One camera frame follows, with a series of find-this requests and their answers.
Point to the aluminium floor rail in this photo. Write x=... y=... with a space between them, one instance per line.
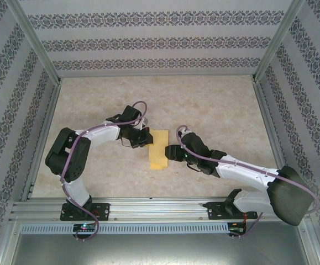
x=273 y=138
x=43 y=138

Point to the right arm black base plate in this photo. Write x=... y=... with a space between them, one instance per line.
x=216 y=212

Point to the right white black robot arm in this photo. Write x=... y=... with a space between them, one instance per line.
x=245 y=172

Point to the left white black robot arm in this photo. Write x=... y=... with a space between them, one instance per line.
x=104 y=136

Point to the aluminium frame beam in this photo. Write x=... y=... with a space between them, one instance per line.
x=315 y=248
x=5 y=248

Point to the aluminium mounting rail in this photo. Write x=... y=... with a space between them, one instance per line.
x=159 y=209

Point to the aluminium frame post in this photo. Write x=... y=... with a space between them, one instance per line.
x=35 y=38
x=278 y=38

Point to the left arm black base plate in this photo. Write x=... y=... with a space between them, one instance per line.
x=104 y=211

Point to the yellow paper sheet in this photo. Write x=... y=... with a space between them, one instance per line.
x=158 y=154

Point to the grey metal sheet panel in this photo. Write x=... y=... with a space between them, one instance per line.
x=159 y=249

